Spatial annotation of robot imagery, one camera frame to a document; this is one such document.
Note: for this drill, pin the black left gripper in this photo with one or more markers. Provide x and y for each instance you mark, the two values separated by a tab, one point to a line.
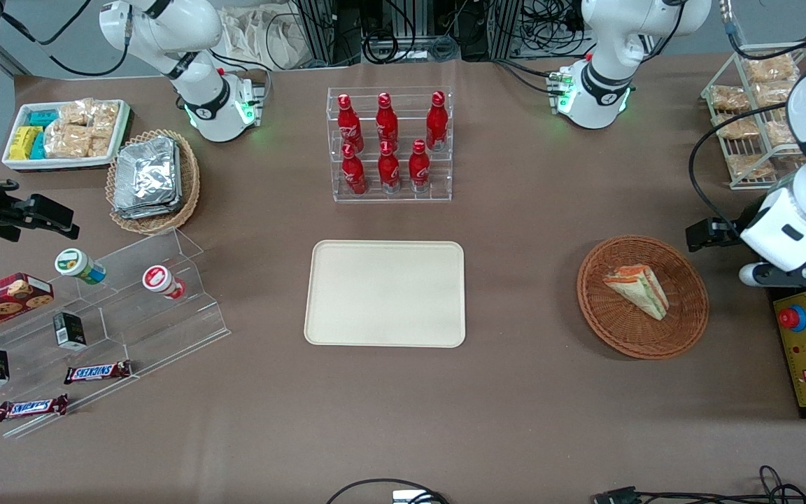
730	230

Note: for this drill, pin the triangle sandwich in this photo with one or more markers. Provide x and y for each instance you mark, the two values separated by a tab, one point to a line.
637	288

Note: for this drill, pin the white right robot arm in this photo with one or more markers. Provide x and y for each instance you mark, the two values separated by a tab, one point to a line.
193	35

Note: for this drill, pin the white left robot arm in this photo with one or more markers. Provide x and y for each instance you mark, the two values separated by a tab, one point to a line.
599	77

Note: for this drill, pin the white rectangular snack tray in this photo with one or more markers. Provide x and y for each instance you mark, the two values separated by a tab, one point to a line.
15	165

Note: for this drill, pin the brown round wicker basket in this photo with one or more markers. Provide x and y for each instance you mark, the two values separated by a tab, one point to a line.
613	329

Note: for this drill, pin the light oval wicker basket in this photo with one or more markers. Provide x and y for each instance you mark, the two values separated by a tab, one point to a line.
189	185

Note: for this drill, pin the beige plastic tray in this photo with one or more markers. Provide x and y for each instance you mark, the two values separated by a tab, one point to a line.
383	294

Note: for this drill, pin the green lid snack cup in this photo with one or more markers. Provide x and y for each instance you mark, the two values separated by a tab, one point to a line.
78	264

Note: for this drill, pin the teal snack packet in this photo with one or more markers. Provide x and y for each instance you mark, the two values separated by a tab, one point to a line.
38	147
43	118

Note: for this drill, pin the clear bag rice crackers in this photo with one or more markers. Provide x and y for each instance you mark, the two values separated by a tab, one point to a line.
67	141
75	112
99	146
105	119

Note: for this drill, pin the yellow snack packet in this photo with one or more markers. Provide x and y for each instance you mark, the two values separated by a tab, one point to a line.
24	143

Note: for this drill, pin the clear bag brown snack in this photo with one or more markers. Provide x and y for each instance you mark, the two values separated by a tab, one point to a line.
781	134
750	166
770	68
729	98
739	128
779	93

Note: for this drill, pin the silver foil packet stack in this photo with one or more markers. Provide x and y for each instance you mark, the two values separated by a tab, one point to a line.
147	178

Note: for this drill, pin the red emergency stop button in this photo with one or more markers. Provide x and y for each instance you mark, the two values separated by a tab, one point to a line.
792	318

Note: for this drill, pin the red lid snack cup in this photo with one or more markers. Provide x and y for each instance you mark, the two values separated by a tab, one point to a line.
161	281

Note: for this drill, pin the clear acrylic stepped display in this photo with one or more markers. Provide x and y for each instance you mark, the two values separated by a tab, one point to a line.
165	329

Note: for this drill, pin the snickers chocolate bar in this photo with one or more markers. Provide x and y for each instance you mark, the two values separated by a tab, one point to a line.
31	407
97	372

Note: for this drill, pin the beige cloth bag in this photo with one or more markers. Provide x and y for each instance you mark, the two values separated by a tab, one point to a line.
263	35

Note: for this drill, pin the red cola bottle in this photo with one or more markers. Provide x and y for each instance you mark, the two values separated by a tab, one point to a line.
350	126
354	175
387	122
389	171
436	124
419	170

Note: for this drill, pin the clear acrylic bottle rack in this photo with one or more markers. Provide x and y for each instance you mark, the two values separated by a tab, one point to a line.
403	198

